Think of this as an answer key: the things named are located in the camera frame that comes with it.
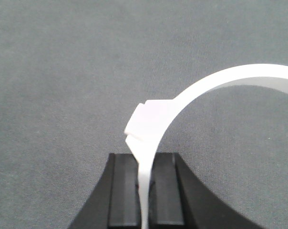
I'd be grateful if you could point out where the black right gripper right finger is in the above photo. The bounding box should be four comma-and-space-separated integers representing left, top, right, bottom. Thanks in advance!
148, 153, 260, 229

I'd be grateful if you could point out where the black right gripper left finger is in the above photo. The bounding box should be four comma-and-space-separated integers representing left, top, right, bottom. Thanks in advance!
69, 153, 141, 229

